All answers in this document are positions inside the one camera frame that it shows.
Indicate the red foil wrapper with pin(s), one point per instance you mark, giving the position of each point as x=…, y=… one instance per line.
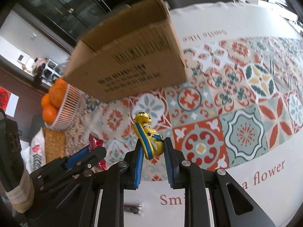
x=95, y=141

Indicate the dark glass sliding doors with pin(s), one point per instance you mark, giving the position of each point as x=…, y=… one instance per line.
x=59, y=4

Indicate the yellow cartoon toy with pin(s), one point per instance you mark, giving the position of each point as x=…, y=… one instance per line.
x=151, y=130

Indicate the yellow woven tissue box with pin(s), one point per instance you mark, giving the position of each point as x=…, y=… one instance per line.
x=54, y=144

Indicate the orange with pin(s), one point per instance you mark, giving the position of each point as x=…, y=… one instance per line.
x=46, y=100
x=49, y=114
x=58, y=89

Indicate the pink bag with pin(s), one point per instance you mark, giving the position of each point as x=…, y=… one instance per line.
x=40, y=63

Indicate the white intercom panel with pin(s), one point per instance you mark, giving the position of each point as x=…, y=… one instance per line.
x=23, y=59

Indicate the white shoe rack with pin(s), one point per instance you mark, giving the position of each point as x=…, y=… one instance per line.
x=51, y=68

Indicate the small dark packet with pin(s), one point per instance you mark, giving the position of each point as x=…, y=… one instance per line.
x=133, y=210

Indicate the floral tissue cover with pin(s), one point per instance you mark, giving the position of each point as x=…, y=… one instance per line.
x=36, y=151

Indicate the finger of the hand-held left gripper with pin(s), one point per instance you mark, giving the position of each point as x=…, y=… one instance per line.
x=94, y=155
x=78, y=155

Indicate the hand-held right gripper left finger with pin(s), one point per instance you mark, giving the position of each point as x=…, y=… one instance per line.
x=138, y=165

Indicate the white ribbed fruit basket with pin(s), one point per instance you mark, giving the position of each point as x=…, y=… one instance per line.
x=68, y=108

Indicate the brown cardboard box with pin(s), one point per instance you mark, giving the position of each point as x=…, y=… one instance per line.
x=132, y=63

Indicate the red white door poster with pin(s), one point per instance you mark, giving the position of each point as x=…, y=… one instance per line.
x=7, y=99

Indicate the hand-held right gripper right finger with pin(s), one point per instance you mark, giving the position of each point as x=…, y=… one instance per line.
x=169, y=163

